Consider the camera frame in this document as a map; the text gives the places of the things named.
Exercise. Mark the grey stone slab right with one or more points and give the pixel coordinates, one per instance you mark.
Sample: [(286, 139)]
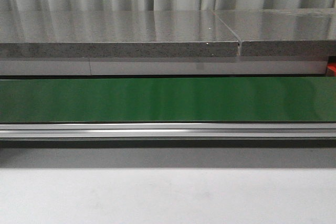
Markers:
[(289, 32)]

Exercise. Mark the red plastic tray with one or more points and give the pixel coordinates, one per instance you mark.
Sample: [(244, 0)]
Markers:
[(331, 69)]

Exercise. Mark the grey stone slab left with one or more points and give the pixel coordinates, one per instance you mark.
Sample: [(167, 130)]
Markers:
[(106, 34)]

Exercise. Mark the white base panel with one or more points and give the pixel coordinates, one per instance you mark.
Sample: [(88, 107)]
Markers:
[(163, 66)]

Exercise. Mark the grey stone slab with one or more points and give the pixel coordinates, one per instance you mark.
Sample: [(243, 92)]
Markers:
[(289, 32), (106, 34)]

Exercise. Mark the green conveyor belt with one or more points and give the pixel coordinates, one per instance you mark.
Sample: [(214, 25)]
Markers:
[(224, 99)]

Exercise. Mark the aluminium conveyor frame rail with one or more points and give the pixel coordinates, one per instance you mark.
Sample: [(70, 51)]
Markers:
[(169, 130)]

